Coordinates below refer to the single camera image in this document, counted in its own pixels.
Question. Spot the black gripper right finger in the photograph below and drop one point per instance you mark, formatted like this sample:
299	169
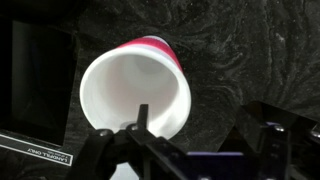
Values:
283	150

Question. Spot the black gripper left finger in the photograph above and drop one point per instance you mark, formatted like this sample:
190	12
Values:
100	156

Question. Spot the red plastic cup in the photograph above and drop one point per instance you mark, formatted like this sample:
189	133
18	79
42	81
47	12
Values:
133	83

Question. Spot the landfill only label strip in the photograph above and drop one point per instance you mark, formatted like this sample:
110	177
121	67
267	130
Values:
33	150

